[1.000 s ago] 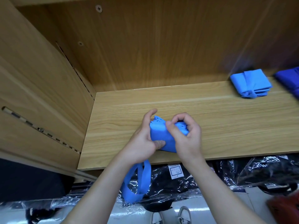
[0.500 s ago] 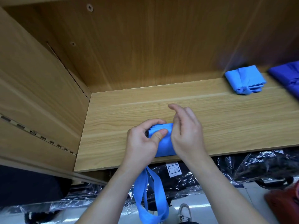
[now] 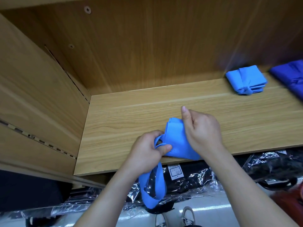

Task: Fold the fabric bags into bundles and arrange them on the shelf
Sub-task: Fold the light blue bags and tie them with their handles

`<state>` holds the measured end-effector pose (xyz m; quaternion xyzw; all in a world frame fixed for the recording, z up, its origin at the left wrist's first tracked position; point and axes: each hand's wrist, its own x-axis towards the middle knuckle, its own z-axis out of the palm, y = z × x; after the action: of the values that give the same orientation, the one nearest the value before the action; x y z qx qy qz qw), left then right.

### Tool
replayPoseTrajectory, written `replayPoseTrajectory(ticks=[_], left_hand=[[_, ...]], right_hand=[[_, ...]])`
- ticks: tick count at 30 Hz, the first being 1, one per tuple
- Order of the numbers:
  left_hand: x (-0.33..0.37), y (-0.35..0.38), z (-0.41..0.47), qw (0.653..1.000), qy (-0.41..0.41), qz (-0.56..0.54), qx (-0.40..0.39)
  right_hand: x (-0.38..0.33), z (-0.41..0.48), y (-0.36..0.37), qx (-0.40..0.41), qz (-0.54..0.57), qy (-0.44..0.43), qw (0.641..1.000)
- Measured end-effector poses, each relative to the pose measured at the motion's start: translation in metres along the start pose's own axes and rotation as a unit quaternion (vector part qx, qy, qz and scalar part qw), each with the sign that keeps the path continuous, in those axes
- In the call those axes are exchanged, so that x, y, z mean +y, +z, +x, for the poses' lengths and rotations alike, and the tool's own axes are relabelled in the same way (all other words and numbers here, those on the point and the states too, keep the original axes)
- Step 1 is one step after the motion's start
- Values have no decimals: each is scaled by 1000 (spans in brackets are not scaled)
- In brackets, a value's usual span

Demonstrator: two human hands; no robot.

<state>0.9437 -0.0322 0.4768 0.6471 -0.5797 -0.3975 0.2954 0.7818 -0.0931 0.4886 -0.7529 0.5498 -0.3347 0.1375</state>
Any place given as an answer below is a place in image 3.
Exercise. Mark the person's right hand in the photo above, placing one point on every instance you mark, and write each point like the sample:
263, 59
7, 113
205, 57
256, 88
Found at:
202, 132

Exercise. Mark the person's right forearm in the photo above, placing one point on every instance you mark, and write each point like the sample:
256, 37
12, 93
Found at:
251, 191

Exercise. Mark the white paper tag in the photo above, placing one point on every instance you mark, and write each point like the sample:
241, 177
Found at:
175, 172

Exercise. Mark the person's left hand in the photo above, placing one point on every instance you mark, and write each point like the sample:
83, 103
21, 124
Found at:
144, 156

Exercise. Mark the black plastic-wrapped bag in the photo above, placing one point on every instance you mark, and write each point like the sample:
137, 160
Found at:
274, 165
42, 210

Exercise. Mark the light blue non-woven bag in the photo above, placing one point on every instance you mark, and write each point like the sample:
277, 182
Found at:
176, 139
246, 80

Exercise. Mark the wooden shelf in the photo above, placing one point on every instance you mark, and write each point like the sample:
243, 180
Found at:
227, 111

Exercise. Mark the red shopping basket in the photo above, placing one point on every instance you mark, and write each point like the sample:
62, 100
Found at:
289, 203

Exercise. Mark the person's right shoe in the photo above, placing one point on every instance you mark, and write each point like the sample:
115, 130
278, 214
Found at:
188, 217

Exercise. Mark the black wrapped bag with tag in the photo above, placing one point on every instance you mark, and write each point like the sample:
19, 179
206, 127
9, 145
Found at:
194, 177

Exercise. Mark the person's left forearm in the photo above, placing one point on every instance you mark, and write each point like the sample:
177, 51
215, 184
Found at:
104, 201

